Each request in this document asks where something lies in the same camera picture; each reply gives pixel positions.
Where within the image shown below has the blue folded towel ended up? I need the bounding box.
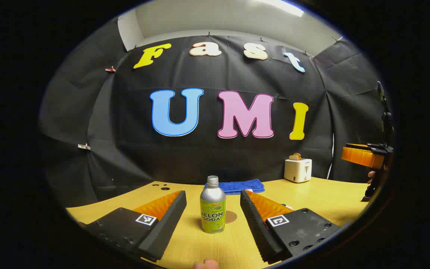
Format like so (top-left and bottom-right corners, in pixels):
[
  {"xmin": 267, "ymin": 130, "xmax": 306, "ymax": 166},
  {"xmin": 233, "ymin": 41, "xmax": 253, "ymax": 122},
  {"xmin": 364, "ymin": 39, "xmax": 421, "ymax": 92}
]
[{"xmin": 205, "ymin": 179, "xmax": 265, "ymax": 195}]

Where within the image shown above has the white toaster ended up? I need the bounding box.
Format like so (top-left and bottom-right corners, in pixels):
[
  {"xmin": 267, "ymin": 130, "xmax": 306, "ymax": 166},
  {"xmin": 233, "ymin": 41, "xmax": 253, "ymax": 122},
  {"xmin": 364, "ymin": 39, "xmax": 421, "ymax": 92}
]
[{"xmin": 284, "ymin": 158, "xmax": 312, "ymax": 183}]

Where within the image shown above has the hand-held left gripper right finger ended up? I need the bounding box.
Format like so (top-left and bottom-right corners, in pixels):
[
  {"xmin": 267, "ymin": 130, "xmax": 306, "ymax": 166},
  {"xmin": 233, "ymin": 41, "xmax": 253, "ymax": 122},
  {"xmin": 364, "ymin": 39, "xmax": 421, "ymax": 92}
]
[{"xmin": 240, "ymin": 189, "xmax": 340, "ymax": 265}]

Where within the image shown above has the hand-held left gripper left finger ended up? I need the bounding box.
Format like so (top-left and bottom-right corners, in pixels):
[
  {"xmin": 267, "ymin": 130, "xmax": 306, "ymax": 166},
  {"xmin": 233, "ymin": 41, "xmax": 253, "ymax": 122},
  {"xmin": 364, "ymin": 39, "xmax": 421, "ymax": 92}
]
[{"xmin": 84, "ymin": 190, "xmax": 187, "ymax": 262}]

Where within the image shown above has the white cable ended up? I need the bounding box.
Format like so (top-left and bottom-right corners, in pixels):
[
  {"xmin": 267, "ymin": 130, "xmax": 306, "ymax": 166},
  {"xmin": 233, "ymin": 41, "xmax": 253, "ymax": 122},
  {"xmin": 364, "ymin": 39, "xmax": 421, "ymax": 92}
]
[{"xmin": 327, "ymin": 133, "xmax": 335, "ymax": 180}]

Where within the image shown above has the silver green water bottle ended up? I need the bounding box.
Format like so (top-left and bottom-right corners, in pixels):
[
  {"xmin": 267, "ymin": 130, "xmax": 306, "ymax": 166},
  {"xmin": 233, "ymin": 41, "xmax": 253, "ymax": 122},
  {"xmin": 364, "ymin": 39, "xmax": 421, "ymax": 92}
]
[{"xmin": 200, "ymin": 176, "xmax": 227, "ymax": 234}]

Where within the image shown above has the black backdrop cloth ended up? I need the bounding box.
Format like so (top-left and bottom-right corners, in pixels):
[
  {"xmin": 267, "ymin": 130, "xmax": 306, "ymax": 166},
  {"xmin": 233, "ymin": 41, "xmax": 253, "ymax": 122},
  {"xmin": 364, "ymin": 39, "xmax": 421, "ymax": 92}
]
[{"xmin": 40, "ymin": 17, "xmax": 387, "ymax": 208}]

